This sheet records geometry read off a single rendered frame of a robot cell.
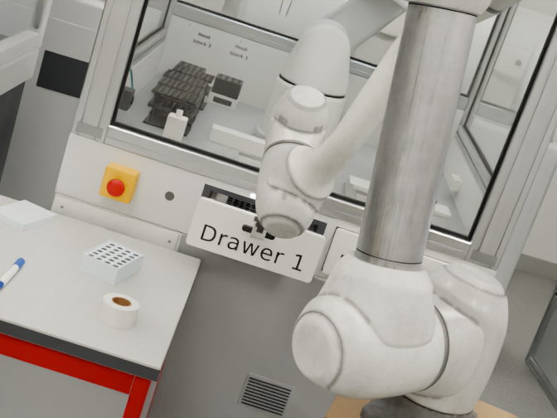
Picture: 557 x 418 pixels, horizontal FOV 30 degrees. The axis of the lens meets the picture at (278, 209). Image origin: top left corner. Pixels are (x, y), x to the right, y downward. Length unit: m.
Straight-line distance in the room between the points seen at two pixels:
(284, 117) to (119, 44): 0.58
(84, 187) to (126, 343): 0.60
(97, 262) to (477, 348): 0.84
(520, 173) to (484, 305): 0.77
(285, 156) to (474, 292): 0.41
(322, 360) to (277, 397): 1.05
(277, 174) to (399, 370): 0.45
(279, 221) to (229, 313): 0.72
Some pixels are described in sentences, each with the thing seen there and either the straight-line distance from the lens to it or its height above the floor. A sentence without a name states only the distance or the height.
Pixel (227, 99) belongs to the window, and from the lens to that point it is 2.33.
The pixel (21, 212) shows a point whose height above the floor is 0.78.
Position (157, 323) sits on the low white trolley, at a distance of 2.03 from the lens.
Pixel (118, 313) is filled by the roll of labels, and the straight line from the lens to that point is 1.95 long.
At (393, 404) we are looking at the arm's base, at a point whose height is 0.89.
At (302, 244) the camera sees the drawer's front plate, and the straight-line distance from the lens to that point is 2.27.
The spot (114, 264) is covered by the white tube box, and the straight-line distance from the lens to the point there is 2.14.
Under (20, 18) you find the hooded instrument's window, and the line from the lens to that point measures 3.12.
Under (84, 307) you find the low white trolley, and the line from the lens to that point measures 2.01.
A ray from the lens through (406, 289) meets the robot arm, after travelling 1.50.
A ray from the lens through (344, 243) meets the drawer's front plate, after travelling 2.37.
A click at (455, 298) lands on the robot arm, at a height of 1.10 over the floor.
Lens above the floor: 1.61
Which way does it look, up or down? 17 degrees down
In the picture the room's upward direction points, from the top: 19 degrees clockwise
